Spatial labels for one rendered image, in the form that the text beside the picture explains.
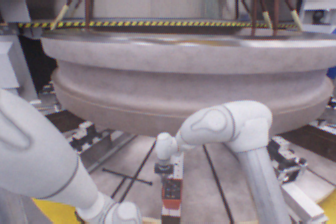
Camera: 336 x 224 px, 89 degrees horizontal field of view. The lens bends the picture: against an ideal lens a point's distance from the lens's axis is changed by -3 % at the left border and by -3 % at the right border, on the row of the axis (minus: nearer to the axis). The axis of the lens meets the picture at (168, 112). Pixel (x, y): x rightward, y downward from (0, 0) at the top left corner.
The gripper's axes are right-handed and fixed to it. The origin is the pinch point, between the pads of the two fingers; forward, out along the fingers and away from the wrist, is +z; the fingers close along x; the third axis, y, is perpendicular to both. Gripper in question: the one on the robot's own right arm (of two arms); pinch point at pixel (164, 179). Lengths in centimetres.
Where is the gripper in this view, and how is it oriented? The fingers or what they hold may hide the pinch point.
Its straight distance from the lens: 133.8
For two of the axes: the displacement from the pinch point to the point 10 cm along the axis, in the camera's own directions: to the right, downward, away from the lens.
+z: -0.1, 8.9, 4.6
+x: 9.9, 0.6, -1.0
